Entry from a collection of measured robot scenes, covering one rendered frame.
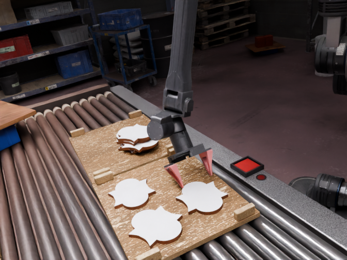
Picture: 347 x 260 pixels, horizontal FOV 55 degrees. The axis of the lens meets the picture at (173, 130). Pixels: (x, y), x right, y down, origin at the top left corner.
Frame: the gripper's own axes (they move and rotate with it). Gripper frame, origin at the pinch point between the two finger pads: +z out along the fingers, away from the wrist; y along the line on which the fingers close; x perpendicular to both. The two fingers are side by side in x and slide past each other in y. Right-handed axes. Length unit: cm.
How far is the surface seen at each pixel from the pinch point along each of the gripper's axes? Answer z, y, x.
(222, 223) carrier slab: 11.7, -2.5, -13.4
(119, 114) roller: -38, -1, 67
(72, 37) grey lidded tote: -237, 42, 404
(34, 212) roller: -8, -46, 18
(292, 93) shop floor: -28, 230, 228
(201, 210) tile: 7.3, -5.1, -9.0
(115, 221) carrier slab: 1.9, -26.1, 0.4
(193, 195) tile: 3.6, -3.8, -3.3
